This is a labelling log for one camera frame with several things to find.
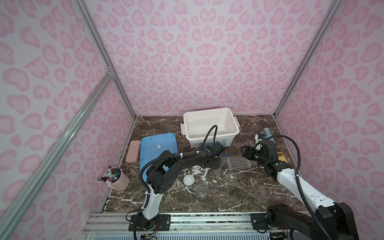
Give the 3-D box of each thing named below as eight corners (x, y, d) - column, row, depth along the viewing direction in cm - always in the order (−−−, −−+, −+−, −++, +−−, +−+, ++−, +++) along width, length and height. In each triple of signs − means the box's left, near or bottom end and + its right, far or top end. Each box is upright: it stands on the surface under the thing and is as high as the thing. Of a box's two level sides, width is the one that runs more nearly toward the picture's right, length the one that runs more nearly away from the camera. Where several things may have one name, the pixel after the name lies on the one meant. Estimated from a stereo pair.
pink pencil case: (126, 163, 96) (125, 162, 94) (131, 142, 107) (130, 140, 105) (137, 163, 96) (135, 161, 94) (141, 141, 107) (140, 139, 105)
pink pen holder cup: (117, 195, 84) (106, 187, 74) (112, 181, 89) (101, 172, 79) (131, 186, 87) (122, 177, 77) (126, 173, 92) (116, 163, 82)
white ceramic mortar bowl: (183, 185, 87) (182, 184, 85) (183, 176, 90) (183, 175, 89) (194, 185, 87) (194, 184, 85) (194, 176, 90) (194, 175, 89)
